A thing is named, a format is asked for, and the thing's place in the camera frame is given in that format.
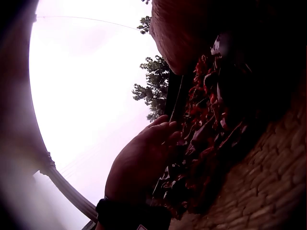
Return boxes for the person's left fingers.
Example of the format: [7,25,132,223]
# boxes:
[148,115,182,147]

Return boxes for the pile of dried red chillies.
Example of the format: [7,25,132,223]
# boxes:
[152,55,262,219]

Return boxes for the person's left hand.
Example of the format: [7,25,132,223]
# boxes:
[105,115,182,204]

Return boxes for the thin overhead wire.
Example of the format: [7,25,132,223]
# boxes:
[36,15,145,32]

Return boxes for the black wrist band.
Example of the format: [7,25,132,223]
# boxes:
[95,196,172,230]

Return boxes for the green tree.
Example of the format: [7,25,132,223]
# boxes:
[132,16,171,123]

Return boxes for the fluted stone column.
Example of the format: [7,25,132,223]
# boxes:
[33,151,98,223]

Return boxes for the person's right hand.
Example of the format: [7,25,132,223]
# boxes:
[149,0,240,75]

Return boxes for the woven bamboo tray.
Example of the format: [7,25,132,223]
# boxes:
[168,72,307,230]

